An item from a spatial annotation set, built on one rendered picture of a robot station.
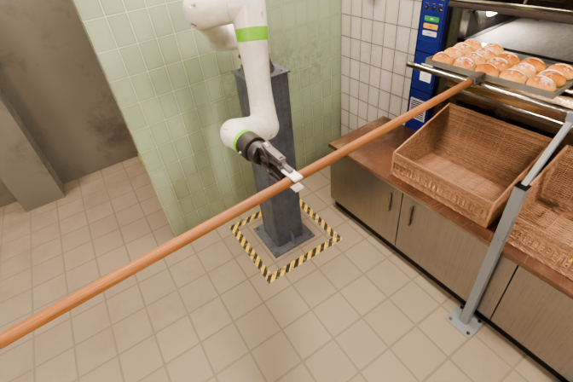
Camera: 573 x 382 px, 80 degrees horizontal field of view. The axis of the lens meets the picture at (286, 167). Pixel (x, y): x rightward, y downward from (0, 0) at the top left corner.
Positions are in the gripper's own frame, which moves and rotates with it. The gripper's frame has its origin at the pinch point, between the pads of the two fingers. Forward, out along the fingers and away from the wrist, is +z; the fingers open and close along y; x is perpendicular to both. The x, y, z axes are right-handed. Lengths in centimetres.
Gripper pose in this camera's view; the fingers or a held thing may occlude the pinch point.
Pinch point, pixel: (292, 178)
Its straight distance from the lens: 101.4
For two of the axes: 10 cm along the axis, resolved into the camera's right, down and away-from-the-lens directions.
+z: 5.9, 4.5, -6.6
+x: -8.0, 4.2, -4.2
